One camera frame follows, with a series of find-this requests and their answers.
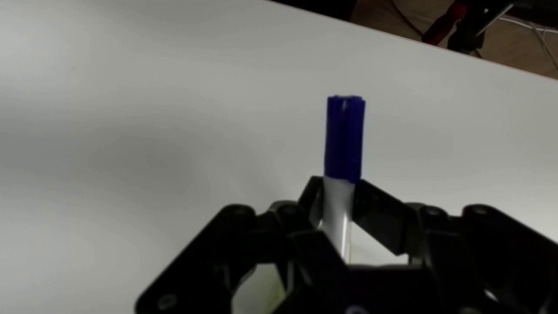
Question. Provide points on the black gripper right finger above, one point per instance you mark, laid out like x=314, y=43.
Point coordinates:
x=488, y=256

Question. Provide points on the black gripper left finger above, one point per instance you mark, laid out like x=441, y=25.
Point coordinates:
x=261, y=245

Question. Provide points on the blue capped white marker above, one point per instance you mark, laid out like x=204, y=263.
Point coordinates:
x=343, y=141

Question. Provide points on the red and black stand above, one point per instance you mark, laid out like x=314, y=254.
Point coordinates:
x=464, y=24

